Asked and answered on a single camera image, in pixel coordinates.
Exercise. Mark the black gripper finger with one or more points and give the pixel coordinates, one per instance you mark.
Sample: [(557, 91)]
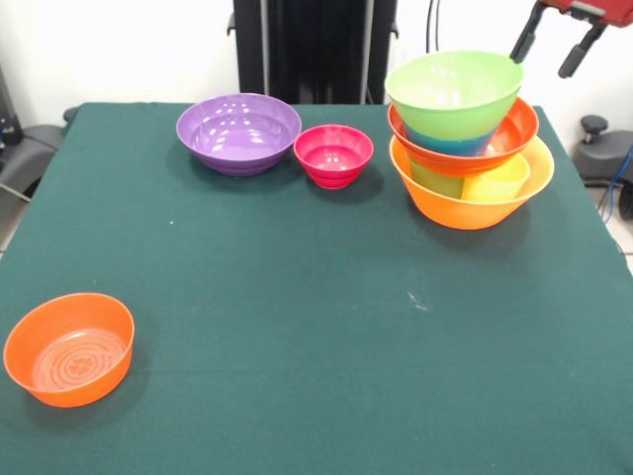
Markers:
[(576, 54), (526, 37)]

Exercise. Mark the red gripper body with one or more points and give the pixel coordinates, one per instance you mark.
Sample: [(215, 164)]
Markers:
[(618, 10)]

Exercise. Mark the green bowl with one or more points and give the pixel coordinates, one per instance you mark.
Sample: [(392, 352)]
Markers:
[(455, 89)]

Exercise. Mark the wide red bowl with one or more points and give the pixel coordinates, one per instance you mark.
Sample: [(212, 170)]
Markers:
[(514, 133)]

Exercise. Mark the blue bowl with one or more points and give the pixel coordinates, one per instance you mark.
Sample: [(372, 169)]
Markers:
[(445, 143)]

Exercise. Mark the yellow cup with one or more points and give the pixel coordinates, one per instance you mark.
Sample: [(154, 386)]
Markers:
[(494, 185)]

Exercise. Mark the green cup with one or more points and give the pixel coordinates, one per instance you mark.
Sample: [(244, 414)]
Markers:
[(435, 183)]

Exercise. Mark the large orange bowl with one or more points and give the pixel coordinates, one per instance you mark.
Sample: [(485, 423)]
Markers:
[(475, 215)]

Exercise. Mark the pink bowl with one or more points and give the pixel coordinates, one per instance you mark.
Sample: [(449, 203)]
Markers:
[(331, 158)]

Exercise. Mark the purple bowl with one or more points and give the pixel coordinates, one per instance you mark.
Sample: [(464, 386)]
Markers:
[(237, 133)]

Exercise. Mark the dark green table cloth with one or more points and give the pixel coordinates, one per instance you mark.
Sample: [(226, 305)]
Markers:
[(306, 277)]

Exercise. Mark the small orange bowl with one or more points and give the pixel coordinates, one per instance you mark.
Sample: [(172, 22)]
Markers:
[(69, 356)]

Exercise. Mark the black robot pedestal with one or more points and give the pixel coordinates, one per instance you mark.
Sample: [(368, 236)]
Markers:
[(316, 49)]

